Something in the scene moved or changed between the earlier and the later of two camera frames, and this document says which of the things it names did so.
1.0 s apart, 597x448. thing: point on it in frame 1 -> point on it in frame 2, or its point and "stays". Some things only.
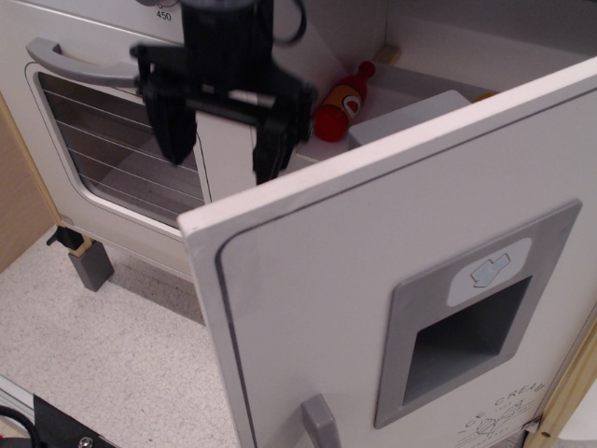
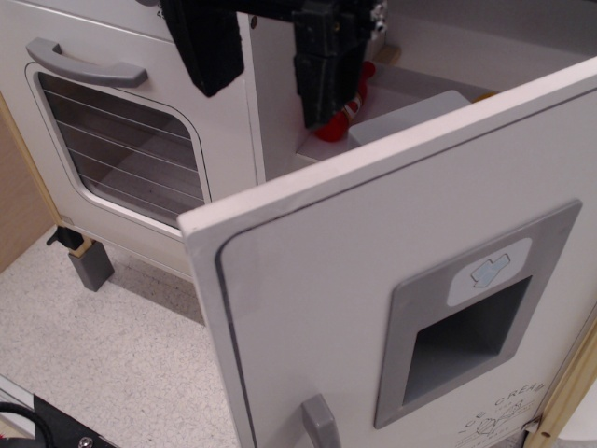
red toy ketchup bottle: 341,105 stays
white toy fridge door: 431,289 stays
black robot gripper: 226,65 -> 329,37
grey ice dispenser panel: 470,316 stays
